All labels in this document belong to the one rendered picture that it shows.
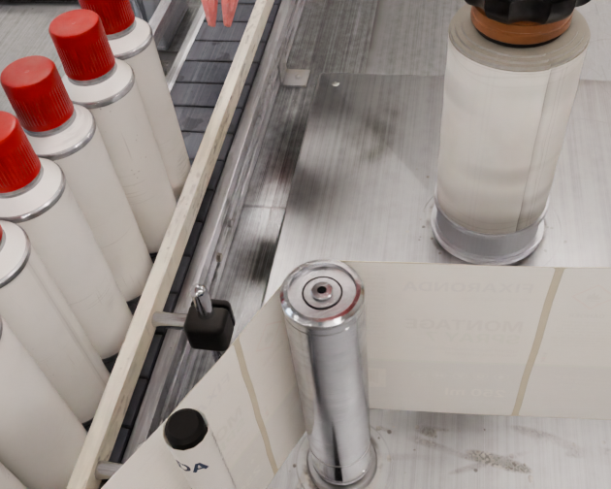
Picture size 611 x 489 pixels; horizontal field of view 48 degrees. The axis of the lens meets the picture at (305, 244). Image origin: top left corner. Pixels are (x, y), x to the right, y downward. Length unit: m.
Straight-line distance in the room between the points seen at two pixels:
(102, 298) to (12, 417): 0.12
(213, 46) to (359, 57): 0.17
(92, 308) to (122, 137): 0.12
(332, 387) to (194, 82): 0.48
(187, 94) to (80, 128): 0.30
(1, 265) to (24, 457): 0.11
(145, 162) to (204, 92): 0.23
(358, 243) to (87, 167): 0.23
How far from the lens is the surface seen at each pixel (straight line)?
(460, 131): 0.48
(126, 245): 0.52
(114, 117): 0.49
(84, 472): 0.47
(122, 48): 0.52
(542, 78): 0.44
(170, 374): 0.53
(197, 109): 0.72
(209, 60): 0.79
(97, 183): 0.48
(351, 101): 0.70
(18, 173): 0.42
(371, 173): 0.62
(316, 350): 0.31
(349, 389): 0.35
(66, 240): 0.45
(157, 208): 0.55
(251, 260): 0.63
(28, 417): 0.42
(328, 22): 0.91
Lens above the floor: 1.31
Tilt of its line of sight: 49 degrees down
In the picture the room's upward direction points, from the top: 8 degrees counter-clockwise
